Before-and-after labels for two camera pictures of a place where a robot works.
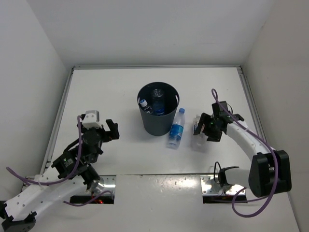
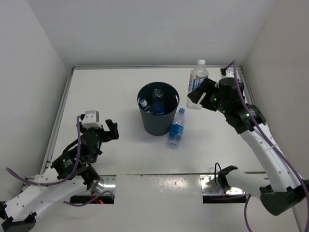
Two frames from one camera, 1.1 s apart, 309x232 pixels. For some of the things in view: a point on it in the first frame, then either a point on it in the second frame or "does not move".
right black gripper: [203, 120] → [196, 94]
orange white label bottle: [199, 141] → [196, 77]
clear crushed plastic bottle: [143, 103] does not move
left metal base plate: [105, 182] does not move
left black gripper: [113, 134] does not move
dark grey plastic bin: [160, 125] does not move
